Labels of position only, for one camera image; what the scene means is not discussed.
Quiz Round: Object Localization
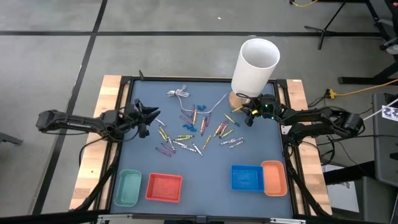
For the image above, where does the silver frame rail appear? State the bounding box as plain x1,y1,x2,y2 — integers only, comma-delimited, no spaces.
96,213,307,224

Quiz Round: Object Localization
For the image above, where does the white lamp cable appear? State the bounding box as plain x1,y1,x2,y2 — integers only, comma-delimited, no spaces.
166,84,230,114

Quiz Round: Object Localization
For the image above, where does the red plastic basket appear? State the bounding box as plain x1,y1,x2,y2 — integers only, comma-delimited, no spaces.
145,172,183,203

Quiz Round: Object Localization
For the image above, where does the green plastic bin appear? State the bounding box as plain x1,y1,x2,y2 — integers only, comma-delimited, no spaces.
113,169,142,207

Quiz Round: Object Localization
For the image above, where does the orange plastic bin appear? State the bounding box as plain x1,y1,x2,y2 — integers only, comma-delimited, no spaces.
260,160,289,197

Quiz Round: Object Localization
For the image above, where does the black table frame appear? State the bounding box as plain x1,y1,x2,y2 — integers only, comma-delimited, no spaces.
93,74,312,220

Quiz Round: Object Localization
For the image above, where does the round wooden lamp base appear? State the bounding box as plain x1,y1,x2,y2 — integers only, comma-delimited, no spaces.
228,90,254,112

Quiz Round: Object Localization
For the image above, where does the person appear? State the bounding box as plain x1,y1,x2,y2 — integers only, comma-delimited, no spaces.
374,0,398,55

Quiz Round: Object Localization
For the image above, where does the black stand foot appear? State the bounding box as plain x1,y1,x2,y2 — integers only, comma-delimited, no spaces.
338,57,398,85

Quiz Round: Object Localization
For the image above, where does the thin yellow floor cable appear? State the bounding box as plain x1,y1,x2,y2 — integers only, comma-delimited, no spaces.
290,0,320,7

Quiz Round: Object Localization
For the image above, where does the dark gray cabinet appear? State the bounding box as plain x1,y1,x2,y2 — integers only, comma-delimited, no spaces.
371,92,398,187

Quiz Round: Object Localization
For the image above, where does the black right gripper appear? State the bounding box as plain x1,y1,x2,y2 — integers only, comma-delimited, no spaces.
241,94,279,128

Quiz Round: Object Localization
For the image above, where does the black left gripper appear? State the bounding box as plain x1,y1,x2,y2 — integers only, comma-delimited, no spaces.
124,98,162,139

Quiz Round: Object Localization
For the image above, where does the black base cable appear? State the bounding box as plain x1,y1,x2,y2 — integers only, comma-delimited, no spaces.
78,136,109,167

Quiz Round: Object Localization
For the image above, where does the yellow extension cable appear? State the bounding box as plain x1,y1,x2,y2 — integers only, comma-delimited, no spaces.
325,79,398,99

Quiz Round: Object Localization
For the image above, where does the black tripod stand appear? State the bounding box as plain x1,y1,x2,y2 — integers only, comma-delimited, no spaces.
303,0,385,50

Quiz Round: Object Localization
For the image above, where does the light wooden table board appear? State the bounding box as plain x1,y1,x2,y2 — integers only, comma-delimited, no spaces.
285,79,333,215
68,74,124,211

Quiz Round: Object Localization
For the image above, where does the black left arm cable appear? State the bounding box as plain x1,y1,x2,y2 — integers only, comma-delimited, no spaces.
105,126,140,143

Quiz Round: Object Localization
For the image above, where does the white fiducial marker card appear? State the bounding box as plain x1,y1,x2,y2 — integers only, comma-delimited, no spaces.
381,105,398,122

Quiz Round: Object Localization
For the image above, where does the gray chair leg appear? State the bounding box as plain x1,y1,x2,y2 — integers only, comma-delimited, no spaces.
0,132,24,146

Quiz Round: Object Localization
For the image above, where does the blue plastic basket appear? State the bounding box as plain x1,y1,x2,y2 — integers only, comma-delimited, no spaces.
230,164,265,192

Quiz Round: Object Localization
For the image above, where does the black floor cable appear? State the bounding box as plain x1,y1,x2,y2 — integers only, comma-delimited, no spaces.
307,90,330,108

